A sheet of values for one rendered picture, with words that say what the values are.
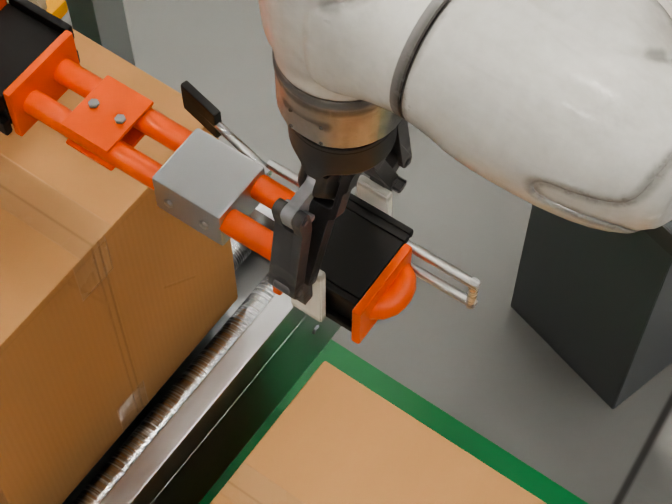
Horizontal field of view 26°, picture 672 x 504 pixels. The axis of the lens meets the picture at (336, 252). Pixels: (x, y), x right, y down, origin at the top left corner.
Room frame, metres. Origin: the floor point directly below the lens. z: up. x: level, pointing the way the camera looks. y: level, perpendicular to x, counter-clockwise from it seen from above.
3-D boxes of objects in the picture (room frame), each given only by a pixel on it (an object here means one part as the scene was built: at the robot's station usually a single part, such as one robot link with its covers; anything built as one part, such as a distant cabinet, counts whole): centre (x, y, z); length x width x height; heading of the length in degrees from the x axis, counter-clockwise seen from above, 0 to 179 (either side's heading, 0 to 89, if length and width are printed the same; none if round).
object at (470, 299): (0.64, 0.01, 1.19); 0.31 x 0.03 x 0.05; 55
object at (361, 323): (0.57, 0.00, 1.19); 0.08 x 0.07 x 0.05; 55
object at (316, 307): (0.55, 0.02, 1.20); 0.03 x 0.01 x 0.07; 54
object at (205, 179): (0.65, 0.10, 1.18); 0.07 x 0.07 x 0.04; 55
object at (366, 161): (0.58, 0.00, 1.35); 0.08 x 0.07 x 0.09; 144
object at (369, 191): (0.62, -0.03, 1.20); 0.03 x 0.01 x 0.07; 54
